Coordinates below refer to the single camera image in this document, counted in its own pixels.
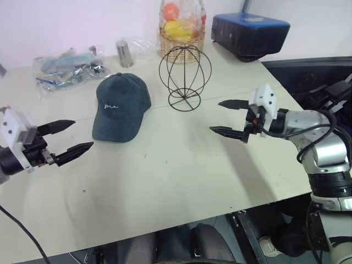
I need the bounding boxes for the wicker basket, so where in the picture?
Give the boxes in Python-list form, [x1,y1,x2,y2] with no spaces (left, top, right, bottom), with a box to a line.
[159,0,207,65]

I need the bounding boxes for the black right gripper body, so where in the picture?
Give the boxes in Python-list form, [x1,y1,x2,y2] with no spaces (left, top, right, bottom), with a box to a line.
[242,105,266,144]

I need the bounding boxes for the dark green baseball cap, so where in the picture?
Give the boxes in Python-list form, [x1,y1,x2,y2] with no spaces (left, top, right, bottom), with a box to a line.
[91,73,153,144]

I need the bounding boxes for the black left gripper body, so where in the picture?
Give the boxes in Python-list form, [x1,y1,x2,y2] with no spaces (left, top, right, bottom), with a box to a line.
[22,125,59,168]

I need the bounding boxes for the dark rounded shape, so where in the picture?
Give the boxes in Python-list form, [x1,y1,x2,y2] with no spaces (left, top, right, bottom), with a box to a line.
[191,223,230,264]

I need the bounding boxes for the silver metal cylinder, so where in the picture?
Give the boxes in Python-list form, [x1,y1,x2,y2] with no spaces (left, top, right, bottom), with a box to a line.
[115,39,135,68]

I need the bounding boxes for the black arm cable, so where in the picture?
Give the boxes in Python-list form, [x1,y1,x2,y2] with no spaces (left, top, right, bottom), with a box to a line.
[0,205,51,264]
[296,109,339,163]

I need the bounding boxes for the orange toy fruit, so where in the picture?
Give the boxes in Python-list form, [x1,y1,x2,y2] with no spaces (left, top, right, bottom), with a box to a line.
[163,2,180,22]

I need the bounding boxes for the plastic bag of small items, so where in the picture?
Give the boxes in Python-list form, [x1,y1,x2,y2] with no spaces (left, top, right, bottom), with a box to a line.
[32,46,111,101]

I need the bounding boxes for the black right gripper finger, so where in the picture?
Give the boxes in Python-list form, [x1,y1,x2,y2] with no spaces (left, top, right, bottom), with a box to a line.
[218,99,250,111]
[209,125,247,141]

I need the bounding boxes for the black table frame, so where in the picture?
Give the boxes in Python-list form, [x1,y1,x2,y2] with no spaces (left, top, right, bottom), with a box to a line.
[232,210,263,264]

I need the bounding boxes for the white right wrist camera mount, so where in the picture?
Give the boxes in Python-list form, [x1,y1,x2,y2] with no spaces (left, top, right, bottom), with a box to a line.
[249,84,279,138]

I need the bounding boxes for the empty clear plastic bag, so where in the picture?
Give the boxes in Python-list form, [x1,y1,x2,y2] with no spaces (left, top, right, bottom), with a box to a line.
[131,37,161,63]

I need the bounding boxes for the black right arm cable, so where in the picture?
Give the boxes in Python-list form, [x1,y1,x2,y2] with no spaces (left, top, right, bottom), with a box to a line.
[296,109,339,163]

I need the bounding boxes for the blue and black box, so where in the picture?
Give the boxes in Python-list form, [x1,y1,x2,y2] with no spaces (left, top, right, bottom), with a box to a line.
[211,12,292,63]

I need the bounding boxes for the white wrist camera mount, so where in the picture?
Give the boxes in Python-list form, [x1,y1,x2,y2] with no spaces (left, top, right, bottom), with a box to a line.
[249,84,279,138]
[0,107,38,173]

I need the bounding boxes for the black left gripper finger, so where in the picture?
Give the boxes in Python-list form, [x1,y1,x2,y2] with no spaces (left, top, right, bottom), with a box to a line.
[53,141,95,167]
[37,119,76,137]

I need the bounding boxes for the black equipment beside table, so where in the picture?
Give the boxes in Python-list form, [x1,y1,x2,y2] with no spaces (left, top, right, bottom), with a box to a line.
[261,56,352,116]

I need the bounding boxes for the yellow toy fruit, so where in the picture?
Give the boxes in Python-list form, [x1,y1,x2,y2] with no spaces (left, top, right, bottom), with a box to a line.
[163,20,194,40]

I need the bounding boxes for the white shoe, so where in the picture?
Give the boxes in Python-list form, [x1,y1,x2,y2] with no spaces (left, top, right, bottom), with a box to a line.
[257,235,279,258]

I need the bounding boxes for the black wire hat stand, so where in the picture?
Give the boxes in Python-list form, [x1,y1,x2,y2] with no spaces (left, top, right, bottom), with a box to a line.
[158,45,213,112]

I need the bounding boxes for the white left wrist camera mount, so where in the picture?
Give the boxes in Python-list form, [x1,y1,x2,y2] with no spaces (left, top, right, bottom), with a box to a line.
[0,107,38,173]

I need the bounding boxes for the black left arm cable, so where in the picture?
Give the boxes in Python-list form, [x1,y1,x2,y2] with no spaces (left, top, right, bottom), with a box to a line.
[0,205,51,264]

